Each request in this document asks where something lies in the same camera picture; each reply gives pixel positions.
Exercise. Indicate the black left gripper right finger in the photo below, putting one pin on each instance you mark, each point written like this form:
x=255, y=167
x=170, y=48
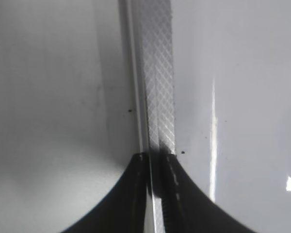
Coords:
x=185, y=208

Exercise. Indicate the white board with aluminium frame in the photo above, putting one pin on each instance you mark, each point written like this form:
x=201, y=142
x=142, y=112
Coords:
x=212, y=81

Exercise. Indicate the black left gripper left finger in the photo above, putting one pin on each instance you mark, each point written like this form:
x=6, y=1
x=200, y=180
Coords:
x=123, y=209

